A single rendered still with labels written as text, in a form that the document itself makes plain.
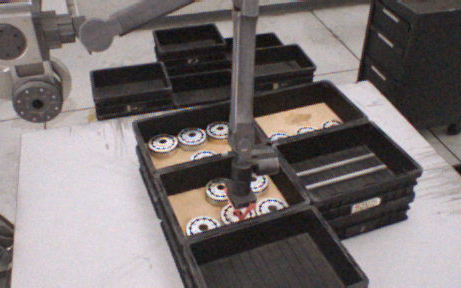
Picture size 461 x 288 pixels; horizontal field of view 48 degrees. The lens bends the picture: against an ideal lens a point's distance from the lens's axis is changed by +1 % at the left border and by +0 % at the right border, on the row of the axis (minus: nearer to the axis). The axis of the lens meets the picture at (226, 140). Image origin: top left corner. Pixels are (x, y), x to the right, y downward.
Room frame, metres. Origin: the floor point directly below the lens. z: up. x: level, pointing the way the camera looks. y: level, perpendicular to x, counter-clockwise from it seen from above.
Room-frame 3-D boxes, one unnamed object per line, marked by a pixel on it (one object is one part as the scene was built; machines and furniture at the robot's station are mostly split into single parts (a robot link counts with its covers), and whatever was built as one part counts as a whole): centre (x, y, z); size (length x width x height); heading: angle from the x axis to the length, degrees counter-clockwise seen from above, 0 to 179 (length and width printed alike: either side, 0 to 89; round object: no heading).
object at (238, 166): (1.07, -0.05, 1.06); 0.07 x 0.06 x 0.07; 104
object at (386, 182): (1.29, -0.38, 0.92); 0.40 x 0.30 x 0.02; 111
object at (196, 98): (2.45, 0.12, 0.31); 0.40 x 0.30 x 0.34; 105
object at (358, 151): (1.29, -0.38, 0.87); 0.40 x 0.30 x 0.11; 111
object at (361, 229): (1.29, -0.38, 0.76); 0.40 x 0.30 x 0.12; 111
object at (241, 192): (1.07, -0.04, 1.00); 0.10 x 0.07 x 0.07; 20
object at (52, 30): (1.12, 0.40, 1.45); 0.09 x 0.08 x 0.12; 15
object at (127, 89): (2.34, 0.51, 0.37); 0.40 x 0.30 x 0.45; 105
